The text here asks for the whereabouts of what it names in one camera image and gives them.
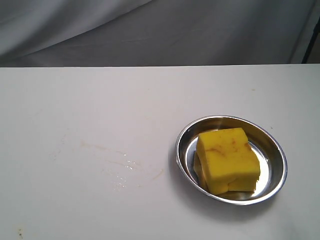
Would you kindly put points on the black metal stand pole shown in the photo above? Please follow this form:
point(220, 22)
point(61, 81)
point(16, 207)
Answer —
point(311, 44)

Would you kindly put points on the yellow sponge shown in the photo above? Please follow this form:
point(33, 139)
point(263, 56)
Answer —
point(228, 163)

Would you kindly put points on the grey backdrop cloth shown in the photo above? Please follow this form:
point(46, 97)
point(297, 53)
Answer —
point(138, 33)

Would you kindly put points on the round stainless steel dish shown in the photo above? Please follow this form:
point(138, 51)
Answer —
point(272, 159)

